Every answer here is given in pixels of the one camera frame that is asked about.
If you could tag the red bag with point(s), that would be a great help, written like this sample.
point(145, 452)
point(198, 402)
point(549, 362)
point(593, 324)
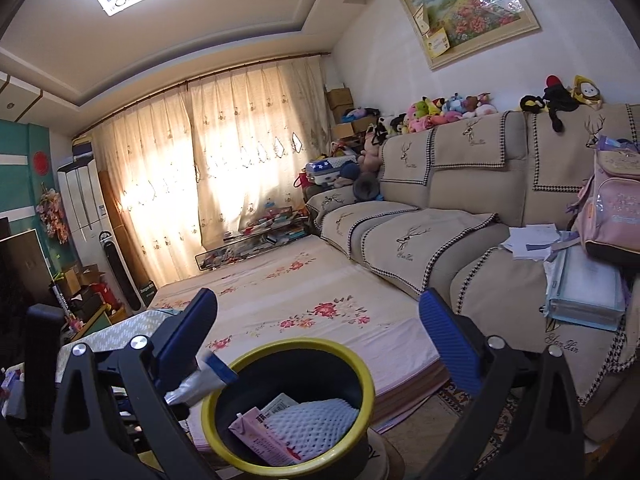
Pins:
point(305, 181)

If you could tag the black plush toy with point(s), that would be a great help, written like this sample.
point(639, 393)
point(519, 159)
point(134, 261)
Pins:
point(555, 100)

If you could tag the dark carton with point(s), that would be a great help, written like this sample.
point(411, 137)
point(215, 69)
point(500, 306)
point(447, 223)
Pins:
point(147, 296)

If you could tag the yellow monkey plush toy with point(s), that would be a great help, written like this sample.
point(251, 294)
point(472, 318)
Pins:
point(587, 90)

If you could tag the white standing air conditioner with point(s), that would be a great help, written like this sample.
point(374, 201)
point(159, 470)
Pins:
point(82, 205)

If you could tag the pink backpack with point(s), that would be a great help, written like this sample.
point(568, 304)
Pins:
point(610, 205)

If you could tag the loose white papers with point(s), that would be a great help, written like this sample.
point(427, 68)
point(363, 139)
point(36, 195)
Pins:
point(530, 242)

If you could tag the clear file folders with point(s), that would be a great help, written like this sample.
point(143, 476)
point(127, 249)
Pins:
point(585, 290)

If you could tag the red canister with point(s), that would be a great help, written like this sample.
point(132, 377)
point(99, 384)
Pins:
point(107, 297)

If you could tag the floral bed sheet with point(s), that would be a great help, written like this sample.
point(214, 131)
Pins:
point(310, 305)

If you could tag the yellow green patterned tablecloth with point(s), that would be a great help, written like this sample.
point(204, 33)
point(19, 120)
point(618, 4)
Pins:
point(115, 330)

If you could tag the pink box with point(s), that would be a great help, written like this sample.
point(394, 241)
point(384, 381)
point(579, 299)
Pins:
point(260, 440)

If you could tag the patterned rug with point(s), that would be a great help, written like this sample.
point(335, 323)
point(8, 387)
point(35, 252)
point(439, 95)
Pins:
point(440, 407)

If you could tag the dark neck pillow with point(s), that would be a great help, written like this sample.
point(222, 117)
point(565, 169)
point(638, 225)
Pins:
point(367, 187)

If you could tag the black tower fan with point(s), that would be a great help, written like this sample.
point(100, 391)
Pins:
point(120, 270)

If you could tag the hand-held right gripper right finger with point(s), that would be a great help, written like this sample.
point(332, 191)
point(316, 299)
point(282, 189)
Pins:
point(445, 345)

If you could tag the white foam net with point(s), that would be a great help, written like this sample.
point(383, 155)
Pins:
point(315, 425)

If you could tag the open cardboard boxes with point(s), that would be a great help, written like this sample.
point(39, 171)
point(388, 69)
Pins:
point(77, 285)

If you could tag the silver blue tube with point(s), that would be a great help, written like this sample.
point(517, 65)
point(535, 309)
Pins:
point(205, 377)

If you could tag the beige sofa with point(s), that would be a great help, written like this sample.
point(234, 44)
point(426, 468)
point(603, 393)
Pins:
point(450, 185)

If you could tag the cluttered glass table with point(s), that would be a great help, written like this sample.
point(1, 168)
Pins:
point(260, 240)

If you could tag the beige embroidered curtain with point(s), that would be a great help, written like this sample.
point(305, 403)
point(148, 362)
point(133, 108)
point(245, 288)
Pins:
point(250, 145)
point(150, 185)

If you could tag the stack of cardboard boxes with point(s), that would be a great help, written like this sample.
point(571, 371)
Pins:
point(345, 110)

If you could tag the hanging artificial flowers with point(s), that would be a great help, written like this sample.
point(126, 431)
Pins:
point(52, 215)

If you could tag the framed flower painting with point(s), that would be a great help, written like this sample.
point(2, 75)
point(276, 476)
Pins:
point(470, 5)

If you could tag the black bin yellow rim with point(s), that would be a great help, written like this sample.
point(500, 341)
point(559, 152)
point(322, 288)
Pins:
point(300, 367)

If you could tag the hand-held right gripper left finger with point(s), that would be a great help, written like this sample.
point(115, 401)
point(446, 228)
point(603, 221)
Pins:
point(187, 330)

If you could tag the pile of plush toys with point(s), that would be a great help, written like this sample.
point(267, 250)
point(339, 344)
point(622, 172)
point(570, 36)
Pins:
point(430, 112)

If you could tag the blue star patterned bag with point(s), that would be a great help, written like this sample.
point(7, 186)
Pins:
point(330, 170)

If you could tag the red round ornament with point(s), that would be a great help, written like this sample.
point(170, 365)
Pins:
point(40, 163)

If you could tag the white green carton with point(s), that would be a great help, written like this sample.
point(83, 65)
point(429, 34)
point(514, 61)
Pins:
point(280, 405)

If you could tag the flat screen television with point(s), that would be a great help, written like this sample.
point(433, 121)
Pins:
point(20, 270)

